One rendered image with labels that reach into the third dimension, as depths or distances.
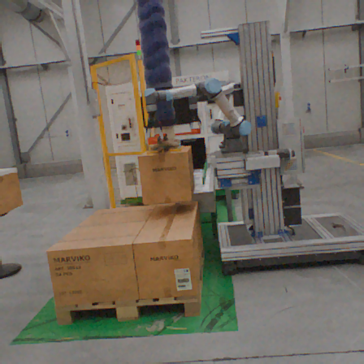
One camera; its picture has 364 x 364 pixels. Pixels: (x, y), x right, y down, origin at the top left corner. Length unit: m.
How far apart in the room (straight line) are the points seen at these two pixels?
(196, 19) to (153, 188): 10.11
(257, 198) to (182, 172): 0.77
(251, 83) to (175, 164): 0.95
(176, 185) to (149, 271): 0.78
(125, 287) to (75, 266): 0.37
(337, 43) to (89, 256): 11.53
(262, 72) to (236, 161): 0.77
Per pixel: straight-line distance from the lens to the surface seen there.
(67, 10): 4.86
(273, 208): 3.55
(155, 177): 3.15
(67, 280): 2.90
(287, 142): 3.43
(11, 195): 4.32
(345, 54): 13.38
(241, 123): 3.10
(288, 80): 6.68
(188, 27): 12.88
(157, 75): 3.31
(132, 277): 2.76
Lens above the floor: 1.32
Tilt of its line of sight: 9 degrees down
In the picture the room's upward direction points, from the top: 6 degrees counter-clockwise
